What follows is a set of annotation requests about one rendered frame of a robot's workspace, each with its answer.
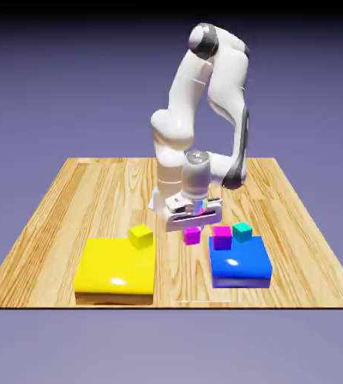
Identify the large yellow box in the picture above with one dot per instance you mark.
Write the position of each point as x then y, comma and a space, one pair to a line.
115, 267

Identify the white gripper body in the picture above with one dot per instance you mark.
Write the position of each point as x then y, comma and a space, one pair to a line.
193, 220

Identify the small yellow cube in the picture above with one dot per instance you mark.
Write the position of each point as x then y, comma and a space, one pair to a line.
141, 236

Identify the small teal cube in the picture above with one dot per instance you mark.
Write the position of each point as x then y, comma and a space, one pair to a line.
242, 231

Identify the small magenta cube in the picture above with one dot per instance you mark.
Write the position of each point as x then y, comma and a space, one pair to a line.
222, 237
192, 235

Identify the large blue box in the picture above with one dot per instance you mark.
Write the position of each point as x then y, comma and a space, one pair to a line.
238, 262

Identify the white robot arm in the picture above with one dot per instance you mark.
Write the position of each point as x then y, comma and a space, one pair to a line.
186, 99

